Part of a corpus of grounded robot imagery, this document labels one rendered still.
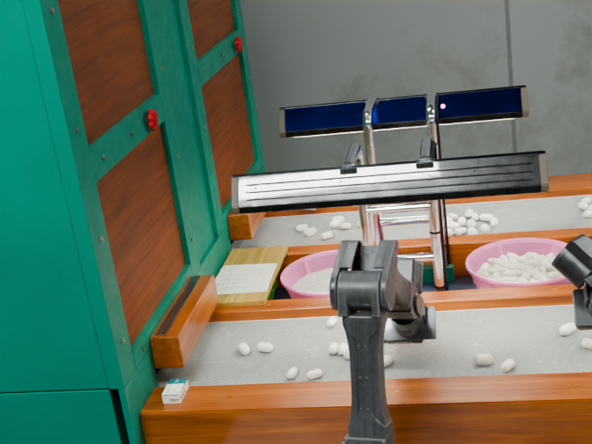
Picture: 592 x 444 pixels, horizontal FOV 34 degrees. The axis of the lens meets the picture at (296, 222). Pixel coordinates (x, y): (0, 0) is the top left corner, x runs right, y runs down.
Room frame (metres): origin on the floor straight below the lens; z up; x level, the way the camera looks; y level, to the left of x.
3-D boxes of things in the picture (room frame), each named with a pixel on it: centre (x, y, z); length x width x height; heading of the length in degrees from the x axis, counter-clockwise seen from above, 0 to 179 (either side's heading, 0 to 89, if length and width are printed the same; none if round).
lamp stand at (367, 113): (2.28, -0.29, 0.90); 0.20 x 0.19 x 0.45; 78
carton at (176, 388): (1.63, 0.27, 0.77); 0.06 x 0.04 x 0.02; 168
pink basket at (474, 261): (2.03, -0.51, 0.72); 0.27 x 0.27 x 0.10
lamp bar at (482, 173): (1.81, -0.19, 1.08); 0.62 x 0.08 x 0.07; 78
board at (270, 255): (2.16, 0.14, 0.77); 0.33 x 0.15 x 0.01; 168
